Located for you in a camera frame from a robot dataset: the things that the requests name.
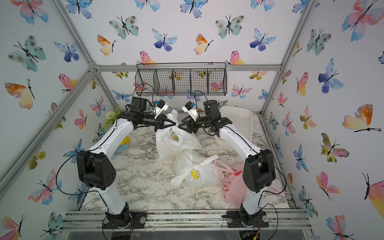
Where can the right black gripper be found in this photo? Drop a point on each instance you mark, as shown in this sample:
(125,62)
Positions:
(188,122)

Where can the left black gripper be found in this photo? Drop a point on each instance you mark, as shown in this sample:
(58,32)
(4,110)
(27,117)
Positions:
(164,124)

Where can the white printed plastic bag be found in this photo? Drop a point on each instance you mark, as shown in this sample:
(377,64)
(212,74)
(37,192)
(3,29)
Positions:
(171,141)

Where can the pink plastic bag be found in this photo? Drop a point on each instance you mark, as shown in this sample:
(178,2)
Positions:
(233,186)

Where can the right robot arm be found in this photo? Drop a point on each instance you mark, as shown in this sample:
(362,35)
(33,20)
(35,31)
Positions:
(259,170)

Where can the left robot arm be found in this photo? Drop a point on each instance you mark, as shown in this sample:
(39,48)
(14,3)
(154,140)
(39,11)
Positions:
(95,167)

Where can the yellow toy shovel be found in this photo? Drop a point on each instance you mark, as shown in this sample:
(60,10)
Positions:
(126,142)

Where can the blue toy scoop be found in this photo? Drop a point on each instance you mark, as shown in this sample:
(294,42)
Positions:
(119,150)

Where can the potted flower plant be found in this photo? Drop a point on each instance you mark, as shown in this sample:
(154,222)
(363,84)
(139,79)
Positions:
(111,117)

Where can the white plastic tray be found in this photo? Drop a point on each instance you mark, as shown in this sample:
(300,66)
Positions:
(242,120)

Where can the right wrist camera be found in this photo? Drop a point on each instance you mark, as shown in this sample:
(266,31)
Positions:
(190,108)

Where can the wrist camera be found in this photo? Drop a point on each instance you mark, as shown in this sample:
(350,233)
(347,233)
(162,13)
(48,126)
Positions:
(160,107)
(190,108)

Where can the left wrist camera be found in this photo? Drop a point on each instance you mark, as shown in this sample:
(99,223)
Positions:
(160,107)

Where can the black wire basket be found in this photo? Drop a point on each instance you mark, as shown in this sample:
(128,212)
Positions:
(181,79)

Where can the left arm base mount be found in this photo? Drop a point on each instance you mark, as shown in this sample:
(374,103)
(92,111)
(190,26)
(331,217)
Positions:
(125,220)

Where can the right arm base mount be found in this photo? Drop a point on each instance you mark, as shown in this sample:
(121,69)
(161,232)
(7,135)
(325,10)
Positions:
(241,219)

